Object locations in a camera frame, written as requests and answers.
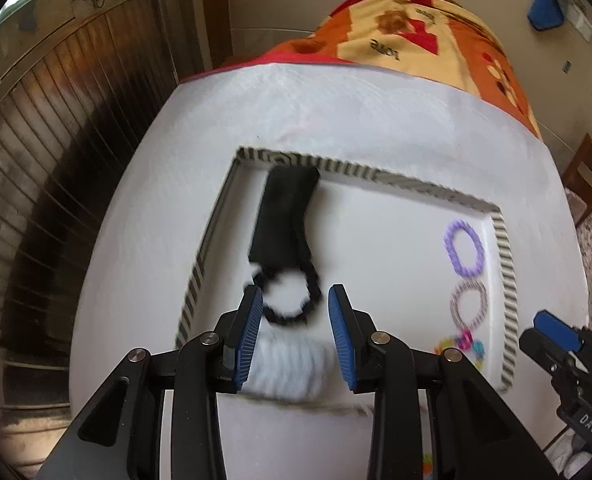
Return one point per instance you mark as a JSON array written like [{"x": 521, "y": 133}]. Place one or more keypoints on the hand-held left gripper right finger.
[{"x": 341, "y": 340}]

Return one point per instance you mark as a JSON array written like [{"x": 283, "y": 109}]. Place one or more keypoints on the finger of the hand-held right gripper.
[
  {"x": 558, "y": 332},
  {"x": 543, "y": 347}
]

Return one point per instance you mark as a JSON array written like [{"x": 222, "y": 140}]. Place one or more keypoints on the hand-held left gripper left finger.
[{"x": 248, "y": 340}]

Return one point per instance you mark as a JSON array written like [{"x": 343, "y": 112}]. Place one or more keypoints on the black scrunchie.
[{"x": 315, "y": 296}]

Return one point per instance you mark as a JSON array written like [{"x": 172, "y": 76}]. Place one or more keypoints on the white knitted scrunchie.
[{"x": 296, "y": 365}]

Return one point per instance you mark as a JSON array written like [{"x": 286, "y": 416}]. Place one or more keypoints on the striped cardboard box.
[{"x": 376, "y": 240}]

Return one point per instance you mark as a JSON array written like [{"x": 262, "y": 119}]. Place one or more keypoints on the black cloth pouch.
[{"x": 281, "y": 210}]

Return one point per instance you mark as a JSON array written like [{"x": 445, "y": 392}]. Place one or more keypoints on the brown wooden chair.
[{"x": 588, "y": 170}]

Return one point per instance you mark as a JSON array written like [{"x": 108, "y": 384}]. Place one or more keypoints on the white embossed table cloth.
[{"x": 376, "y": 120}]

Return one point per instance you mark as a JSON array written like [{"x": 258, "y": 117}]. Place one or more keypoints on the wooden slatted door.
[{"x": 51, "y": 160}]

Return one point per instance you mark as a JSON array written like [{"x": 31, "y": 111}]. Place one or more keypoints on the orange printed blanket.
[{"x": 366, "y": 25}]

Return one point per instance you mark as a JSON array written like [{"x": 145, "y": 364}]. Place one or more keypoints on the white wall switch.
[{"x": 581, "y": 20}]

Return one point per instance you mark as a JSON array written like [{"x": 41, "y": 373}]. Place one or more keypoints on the blue plastic wall fixture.
[{"x": 546, "y": 7}]

